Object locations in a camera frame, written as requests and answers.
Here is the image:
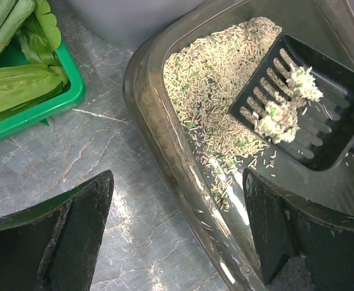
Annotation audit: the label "pile of pellet cat litter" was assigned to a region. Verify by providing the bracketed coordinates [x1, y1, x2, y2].
[163, 16, 282, 211]

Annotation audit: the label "green plastic crate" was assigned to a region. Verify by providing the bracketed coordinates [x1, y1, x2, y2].
[0, 37, 85, 141]

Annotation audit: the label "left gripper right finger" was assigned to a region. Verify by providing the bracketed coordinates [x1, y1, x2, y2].
[242, 169, 354, 290]

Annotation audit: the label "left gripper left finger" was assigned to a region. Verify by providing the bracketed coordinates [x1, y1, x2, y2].
[0, 170, 114, 290]

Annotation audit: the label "flat green leaf vegetable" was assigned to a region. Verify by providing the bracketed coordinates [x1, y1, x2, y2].
[0, 64, 69, 121]

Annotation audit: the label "black slotted litter scoop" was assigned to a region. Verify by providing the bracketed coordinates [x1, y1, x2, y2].
[230, 33, 354, 171]

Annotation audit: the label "bundle of green onions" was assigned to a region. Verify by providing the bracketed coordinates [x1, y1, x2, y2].
[15, 1, 68, 82]

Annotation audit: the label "dark translucent litter box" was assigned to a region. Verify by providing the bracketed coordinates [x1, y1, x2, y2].
[123, 1, 354, 290]

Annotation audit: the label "clumped litter lumps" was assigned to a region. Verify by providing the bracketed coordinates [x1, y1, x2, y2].
[254, 64, 324, 144]

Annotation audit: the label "grey trash bin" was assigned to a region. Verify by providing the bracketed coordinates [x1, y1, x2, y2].
[68, 0, 205, 49]

